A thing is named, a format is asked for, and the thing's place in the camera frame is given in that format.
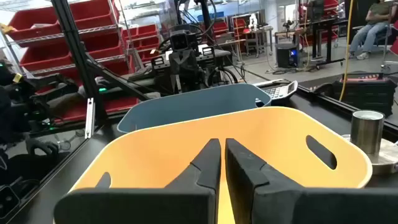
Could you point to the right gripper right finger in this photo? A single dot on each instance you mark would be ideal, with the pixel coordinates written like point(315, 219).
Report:
point(295, 205)

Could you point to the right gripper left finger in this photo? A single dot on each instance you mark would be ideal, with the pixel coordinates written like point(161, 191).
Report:
point(140, 205)

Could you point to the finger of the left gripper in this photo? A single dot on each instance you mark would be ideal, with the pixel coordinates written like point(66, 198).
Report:
point(178, 83)
point(185, 83)

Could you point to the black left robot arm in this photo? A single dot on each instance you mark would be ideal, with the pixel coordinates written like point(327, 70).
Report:
point(205, 70)

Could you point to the blue plastic bin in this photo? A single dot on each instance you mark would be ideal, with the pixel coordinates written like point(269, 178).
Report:
point(192, 102)

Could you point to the grey desk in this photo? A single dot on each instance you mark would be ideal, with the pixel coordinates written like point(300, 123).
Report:
point(217, 53)

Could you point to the small red storage bin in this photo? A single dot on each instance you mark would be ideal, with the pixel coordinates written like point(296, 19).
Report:
point(146, 43)
point(147, 30)
point(149, 55)

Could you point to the red plastic storage bin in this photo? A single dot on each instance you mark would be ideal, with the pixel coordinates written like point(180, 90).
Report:
point(102, 45)
point(74, 113)
point(34, 21)
point(121, 104)
point(240, 25)
point(121, 67)
point(220, 27)
point(93, 14)
point(46, 56)

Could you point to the yellow plastic bin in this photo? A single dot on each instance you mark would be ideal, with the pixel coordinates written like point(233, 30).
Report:
point(264, 140)

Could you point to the white figure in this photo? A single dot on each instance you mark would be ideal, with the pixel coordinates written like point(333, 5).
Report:
point(253, 21)

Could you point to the grey work table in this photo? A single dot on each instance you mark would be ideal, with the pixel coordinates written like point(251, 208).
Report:
point(261, 37)

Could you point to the white desk calculator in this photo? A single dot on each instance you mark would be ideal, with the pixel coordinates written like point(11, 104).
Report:
point(280, 90)

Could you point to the black computer tower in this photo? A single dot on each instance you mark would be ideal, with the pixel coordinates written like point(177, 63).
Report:
point(286, 56)

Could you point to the stainless steel cup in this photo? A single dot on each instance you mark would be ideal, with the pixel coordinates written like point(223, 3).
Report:
point(367, 133)

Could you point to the black crate with red lid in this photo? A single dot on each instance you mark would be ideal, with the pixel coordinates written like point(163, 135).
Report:
point(363, 96)

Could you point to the black standing desk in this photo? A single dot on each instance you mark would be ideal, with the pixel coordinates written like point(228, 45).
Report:
point(320, 37)

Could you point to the person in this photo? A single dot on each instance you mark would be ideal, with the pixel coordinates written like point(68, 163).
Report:
point(370, 34)

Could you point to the silver frame bracket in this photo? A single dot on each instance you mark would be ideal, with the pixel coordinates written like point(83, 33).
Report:
point(89, 118)

